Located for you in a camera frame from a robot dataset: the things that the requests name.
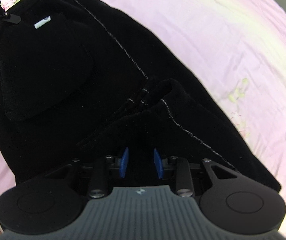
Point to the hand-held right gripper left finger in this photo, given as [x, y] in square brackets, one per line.
[125, 163]

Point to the black pants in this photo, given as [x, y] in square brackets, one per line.
[58, 80]

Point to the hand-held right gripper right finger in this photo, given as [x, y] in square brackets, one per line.
[158, 164]

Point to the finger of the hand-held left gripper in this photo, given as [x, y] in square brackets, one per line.
[9, 17]

